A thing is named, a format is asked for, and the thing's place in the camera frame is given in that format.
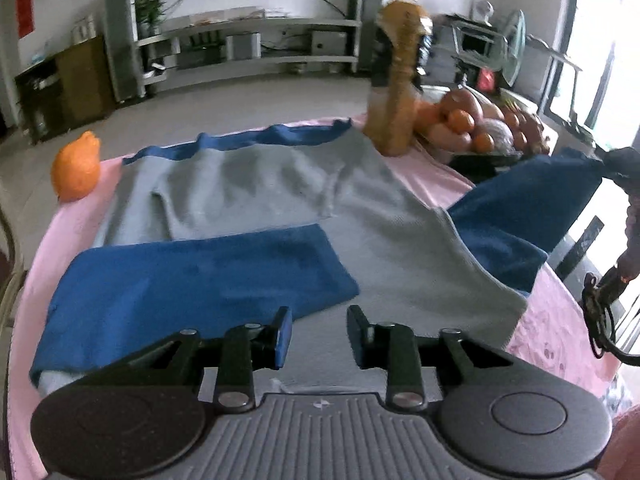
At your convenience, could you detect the pink tablecloth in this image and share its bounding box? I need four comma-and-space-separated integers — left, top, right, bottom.
10, 115, 623, 480

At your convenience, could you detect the green potted plant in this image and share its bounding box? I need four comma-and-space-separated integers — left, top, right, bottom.
136, 0, 168, 38

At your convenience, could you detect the brown wooden cabinet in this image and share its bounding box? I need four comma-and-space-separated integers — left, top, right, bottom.
14, 35, 117, 143

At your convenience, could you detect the electric fan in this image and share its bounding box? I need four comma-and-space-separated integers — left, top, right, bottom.
492, 10, 528, 91

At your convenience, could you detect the person's leg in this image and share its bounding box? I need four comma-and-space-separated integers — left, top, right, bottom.
597, 404, 640, 480

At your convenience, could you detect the black fruit tray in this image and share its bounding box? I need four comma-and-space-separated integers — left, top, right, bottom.
440, 149, 533, 182

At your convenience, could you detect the beige wooden chair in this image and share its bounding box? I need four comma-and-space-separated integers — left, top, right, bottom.
0, 180, 27, 321

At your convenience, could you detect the orange citrus fruit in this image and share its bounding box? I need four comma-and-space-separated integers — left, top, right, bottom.
51, 131, 101, 203

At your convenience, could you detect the red wall hanging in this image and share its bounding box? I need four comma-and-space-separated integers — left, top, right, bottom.
16, 0, 35, 40

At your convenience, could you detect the tall grey speaker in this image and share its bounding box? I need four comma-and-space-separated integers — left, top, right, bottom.
104, 0, 147, 106
350, 0, 387, 76

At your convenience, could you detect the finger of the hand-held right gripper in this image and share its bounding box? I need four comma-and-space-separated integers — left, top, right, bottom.
597, 146, 640, 186

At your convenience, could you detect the black cable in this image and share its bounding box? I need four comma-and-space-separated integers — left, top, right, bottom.
581, 269, 640, 367

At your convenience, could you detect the amber liquid plastic bottle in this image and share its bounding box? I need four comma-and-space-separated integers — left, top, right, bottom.
362, 0, 435, 157

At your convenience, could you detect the grey television stand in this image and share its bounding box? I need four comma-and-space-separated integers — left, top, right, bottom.
135, 17, 363, 78

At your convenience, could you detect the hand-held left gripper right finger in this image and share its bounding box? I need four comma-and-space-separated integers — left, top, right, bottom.
346, 304, 532, 412

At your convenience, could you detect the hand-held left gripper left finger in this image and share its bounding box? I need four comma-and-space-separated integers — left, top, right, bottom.
106, 306, 293, 412

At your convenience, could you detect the silver speaker box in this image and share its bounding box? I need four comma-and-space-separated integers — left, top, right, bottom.
311, 31, 348, 55
225, 32, 262, 59

